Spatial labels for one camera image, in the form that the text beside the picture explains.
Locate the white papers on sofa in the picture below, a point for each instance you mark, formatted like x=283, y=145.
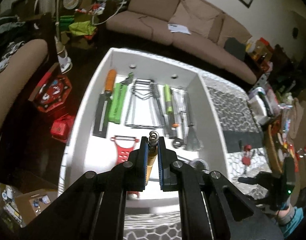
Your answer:
x=177, y=28

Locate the white plastic container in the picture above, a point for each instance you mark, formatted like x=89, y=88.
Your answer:
x=260, y=106

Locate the orange handled corkscrew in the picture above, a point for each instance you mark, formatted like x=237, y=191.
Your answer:
x=152, y=152

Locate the steel whisk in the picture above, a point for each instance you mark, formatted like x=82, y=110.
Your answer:
x=180, y=110

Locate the white mug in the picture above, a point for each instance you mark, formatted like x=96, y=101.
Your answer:
x=63, y=58

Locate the red octagonal box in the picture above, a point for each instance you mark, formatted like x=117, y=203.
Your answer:
x=52, y=90

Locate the wooden handled knife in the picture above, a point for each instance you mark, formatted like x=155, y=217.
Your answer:
x=103, y=106

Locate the brown sofa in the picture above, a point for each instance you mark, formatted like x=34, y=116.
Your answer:
x=194, y=27

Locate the green handled peeler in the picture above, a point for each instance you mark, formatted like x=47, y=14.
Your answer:
x=172, y=124

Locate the white drawer box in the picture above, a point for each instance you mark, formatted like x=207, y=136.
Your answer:
x=86, y=152

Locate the round tin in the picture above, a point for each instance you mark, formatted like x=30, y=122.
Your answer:
x=71, y=4

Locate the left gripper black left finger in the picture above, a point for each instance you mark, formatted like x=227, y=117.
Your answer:
x=93, y=207

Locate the brown chair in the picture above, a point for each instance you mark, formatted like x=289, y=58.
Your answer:
x=22, y=65

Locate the red grater peeler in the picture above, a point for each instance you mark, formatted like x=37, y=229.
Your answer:
x=123, y=151

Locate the green bag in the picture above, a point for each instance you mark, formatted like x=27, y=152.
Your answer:
x=82, y=28

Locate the wire potato masher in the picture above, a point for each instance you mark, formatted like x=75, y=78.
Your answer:
x=141, y=112

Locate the red winged corkscrew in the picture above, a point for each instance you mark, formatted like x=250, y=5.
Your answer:
x=246, y=158

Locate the patterned tablecloth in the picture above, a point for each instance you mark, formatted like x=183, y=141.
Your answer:
x=230, y=102

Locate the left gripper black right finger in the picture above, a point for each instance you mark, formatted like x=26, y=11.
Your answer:
x=211, y=207

